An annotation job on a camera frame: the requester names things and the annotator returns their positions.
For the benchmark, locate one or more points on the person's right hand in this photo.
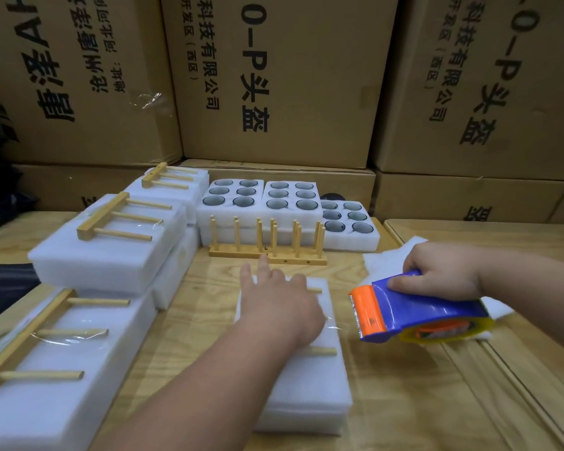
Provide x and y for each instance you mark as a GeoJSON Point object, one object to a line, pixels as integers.
{"type": "Point", "coordinates": [442, 272]}

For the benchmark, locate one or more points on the person's left hand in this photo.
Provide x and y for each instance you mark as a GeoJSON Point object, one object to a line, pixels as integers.
{"type": "Point", "coordinates": [282, 314]}

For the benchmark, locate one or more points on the wooden rack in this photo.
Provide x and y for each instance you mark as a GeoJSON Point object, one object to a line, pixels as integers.
{"type": "Point", "coordinates": [92, 220]}
{"type": "Point", "coordinates": [153, 175]}
{"type": "Point", "coordinates": [321, 351]}
{"type": "Point", "coordinates": [24, 338]}

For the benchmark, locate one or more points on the orange and blue tape dispenser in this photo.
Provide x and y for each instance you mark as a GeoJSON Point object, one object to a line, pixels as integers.
{"type": "Point", "coordinates": [404, 314]}

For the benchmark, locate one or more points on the pile of white foam sheets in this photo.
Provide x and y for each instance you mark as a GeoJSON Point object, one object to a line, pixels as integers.
{"type": "Point", "coordinates": [385, 263]}

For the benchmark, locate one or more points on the row of wooden peg racks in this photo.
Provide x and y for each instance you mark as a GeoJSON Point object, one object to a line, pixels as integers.
{"type": "Point", "coordinates": [235, 251]}

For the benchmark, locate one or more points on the stack of white foam trays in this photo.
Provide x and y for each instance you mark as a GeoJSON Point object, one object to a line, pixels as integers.
{"type": "Point", "coordinates": [230, 220]}

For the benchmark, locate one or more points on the person's left forearm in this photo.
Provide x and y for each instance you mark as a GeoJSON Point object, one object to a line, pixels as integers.
{"type": "Point", "coordinates": [188, 399]}

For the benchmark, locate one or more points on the person's right forearm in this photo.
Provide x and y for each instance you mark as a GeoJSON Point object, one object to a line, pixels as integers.
{"type": "Point", "coordinates": [536, 296]}

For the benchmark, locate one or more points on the small black object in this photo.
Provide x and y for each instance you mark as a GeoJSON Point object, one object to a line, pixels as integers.
{"type": "Point", "coordinates": [334, 196]}

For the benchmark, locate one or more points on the stack of brown cardboard boxes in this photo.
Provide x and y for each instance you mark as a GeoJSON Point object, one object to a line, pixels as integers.
{"type": "Point", "coordinates": [282, 70]}

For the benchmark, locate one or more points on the black plastic bags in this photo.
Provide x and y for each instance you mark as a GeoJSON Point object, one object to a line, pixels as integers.
{"type": "Point", "coordinates": [5, 282]}

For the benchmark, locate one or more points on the black plastic bag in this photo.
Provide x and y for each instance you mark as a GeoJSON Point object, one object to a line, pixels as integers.
{"type": "Point", "coordinates": [0, 173]}

